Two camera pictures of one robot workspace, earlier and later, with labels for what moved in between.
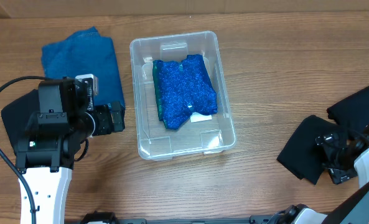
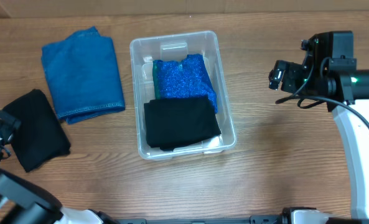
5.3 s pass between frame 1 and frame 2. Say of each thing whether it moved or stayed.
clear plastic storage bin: stayed
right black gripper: moved
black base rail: stayed
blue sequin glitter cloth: stayed
